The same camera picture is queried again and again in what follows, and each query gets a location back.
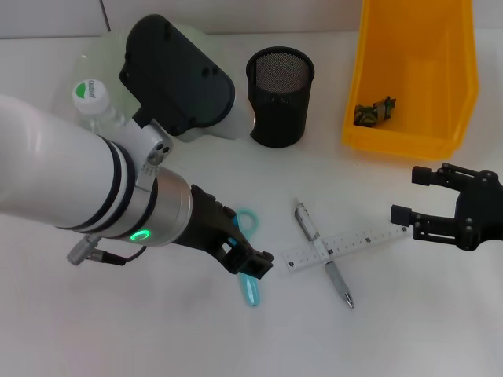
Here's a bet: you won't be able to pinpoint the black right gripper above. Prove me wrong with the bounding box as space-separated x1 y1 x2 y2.
391 162 503 253

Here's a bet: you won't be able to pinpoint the silver ballpoint pen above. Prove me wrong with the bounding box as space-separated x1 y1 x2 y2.
293 198 356 310

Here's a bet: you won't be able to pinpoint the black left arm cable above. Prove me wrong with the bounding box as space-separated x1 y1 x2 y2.
65 235 149 267

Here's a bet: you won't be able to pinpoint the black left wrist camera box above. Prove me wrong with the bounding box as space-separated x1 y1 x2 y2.
118 14 259 141

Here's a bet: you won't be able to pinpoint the green plastic wrapper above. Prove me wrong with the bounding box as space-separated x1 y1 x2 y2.
353 97 398 129

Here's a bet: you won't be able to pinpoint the transparent plastic ruler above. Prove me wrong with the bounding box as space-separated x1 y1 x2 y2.
281 221 412 276

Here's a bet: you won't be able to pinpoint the yellow plastic bin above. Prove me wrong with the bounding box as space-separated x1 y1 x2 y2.
340 0 481 161

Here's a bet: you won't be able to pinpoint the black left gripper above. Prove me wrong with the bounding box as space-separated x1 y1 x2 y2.
174 183 275 281

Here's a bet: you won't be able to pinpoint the blue scissors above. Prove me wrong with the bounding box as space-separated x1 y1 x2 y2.
229 207 262 309

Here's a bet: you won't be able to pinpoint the green label water bottle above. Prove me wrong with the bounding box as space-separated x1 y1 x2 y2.
72 78 133 137

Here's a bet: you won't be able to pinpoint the black mesh pen holder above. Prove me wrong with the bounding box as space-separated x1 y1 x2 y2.
245 46 316 149

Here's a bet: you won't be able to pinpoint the green glass fruit plate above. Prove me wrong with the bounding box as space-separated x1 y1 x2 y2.
74 23 215 145

